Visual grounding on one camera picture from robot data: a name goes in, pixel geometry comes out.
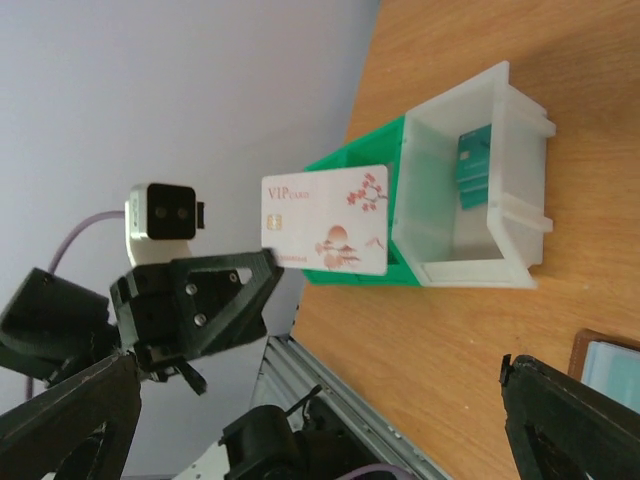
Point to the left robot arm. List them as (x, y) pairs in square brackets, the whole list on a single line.
[(100, 359)]

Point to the brown leather card holder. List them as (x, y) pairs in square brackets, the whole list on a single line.
[(608, 364)]

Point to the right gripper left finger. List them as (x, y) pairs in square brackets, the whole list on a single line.
[(82, 428)]

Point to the aluminium front rail frame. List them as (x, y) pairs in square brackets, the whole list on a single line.
[(288, 371)]

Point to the teal card stack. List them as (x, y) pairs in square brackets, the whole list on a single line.
[(472, 167)]

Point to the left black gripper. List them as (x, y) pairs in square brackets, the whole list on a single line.
[(221, 300)]

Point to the white plastic bin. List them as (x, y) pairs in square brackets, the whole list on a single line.
[(492, 245)]

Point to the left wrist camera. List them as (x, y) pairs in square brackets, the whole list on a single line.
[(160, 222)]

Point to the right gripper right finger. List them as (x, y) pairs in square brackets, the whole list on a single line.
[(559, 428)]

